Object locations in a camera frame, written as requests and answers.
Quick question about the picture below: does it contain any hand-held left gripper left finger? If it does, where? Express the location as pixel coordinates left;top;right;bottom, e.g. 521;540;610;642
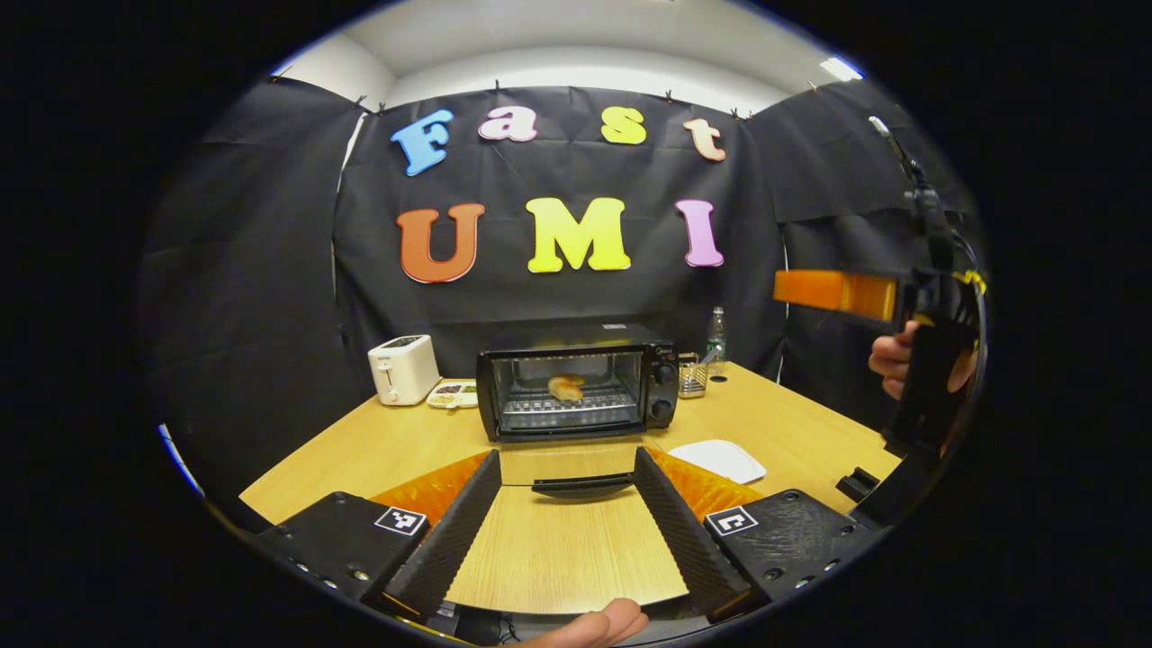
256;448;502;622

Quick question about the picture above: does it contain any black electric oven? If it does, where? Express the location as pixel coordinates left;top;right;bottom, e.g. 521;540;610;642
476;322;681;501

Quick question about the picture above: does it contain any small white snack dish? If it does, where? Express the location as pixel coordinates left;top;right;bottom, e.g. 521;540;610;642
426;379;480;410

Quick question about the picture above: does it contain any black backdrop cloth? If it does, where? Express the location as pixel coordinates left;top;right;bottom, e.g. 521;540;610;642
139;76;986;505

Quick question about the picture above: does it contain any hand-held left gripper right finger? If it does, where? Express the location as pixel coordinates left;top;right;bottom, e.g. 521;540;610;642
633;445;879;625

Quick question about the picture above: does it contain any white toaster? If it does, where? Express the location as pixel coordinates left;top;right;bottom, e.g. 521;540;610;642
367;335;441;407

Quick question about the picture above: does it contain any white square plate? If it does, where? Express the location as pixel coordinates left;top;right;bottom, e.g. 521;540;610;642
667;439;768;485

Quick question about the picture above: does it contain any wire mesh utensil holder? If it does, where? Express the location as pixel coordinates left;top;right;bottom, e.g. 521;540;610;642
677;353;709;400

